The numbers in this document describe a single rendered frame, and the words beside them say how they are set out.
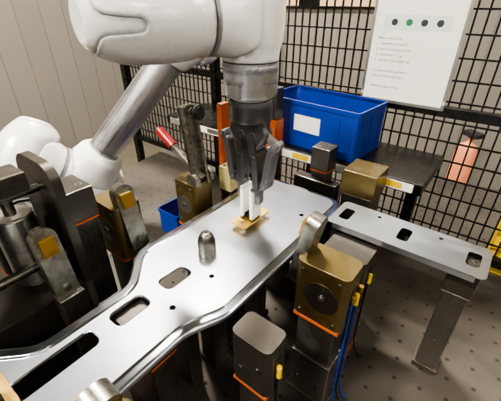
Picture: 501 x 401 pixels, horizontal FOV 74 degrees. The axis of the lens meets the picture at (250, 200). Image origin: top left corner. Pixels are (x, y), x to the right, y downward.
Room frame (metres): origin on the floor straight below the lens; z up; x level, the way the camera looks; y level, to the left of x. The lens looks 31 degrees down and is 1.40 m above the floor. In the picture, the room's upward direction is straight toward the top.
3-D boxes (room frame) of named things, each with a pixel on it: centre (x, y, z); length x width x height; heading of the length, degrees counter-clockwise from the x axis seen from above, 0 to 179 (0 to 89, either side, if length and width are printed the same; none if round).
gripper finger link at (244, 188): (0.58, 0.01, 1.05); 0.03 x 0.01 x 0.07; 142
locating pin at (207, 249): (0.47, 0.08, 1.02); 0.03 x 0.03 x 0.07
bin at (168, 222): (0.97, 0.25, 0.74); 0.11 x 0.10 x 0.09; 142
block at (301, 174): (0.77, -0.17, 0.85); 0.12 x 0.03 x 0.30; 52
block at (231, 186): (0.71, 0.05, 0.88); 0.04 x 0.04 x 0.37; 52
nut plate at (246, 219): (0.57, 0.00, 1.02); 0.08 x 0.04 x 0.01; 142
